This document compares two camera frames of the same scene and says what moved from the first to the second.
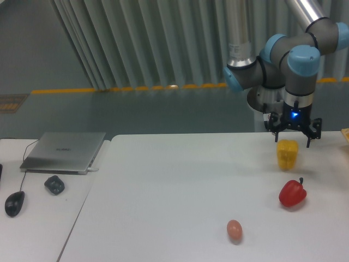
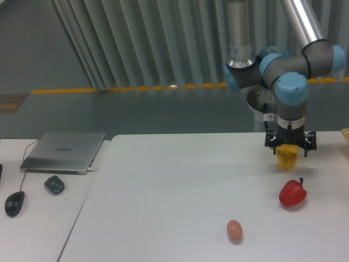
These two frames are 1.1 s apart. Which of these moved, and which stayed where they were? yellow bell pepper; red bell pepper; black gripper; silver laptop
Moved: black gripper
Stayed: silver laptop; yellow bell pepper; red bell pepper
